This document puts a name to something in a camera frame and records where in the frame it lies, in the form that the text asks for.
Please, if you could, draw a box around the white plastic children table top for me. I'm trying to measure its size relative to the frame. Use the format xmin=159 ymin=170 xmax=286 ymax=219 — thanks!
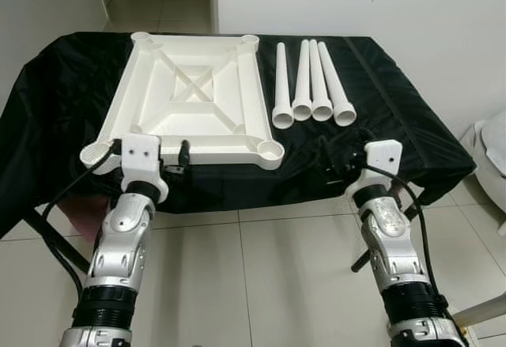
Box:
xmin=80 ymin=32 xmax=285 ymax=171

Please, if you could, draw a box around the white tapered plastic table leg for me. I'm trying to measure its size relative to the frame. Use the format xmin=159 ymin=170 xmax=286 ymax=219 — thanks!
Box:
xmin=309 ymin=40 xmax=334 ymax=123
xmin=292 ymin=40 xmax=314 ymax=122
xmin=272 ymin=43 xmax=295 ymax=130
xmin=317 ymin=42 xmax=357 ymax=126

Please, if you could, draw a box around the black table cloth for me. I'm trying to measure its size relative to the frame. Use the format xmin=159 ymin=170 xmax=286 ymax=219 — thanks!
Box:
xmin=0 ymin=32 xmax=478 ymax=237

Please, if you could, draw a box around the white plastic chair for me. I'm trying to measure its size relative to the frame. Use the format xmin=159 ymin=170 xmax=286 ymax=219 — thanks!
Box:
xmin=461 ymin=110 xmax=506 ymax=237

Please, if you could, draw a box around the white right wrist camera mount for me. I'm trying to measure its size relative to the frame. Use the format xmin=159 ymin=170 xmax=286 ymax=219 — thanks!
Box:
xmin=364 ymin=140 xmax=402 ymax=194

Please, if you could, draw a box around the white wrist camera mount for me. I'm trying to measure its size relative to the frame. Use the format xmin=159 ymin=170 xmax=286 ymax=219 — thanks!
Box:
xmin=120 ymin=134 xmax=163 ymax=186
xmin=364 ymin=140 xmax=402 ymax=194

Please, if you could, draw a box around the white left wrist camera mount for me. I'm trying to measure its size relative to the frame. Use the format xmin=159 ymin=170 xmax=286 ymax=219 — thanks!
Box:
xmin=120 ymin=134 xmax=163 ymax=186

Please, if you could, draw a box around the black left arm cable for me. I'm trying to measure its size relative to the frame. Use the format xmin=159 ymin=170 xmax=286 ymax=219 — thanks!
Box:
xmin=38 ymin=140 xmax=123 ymax=292

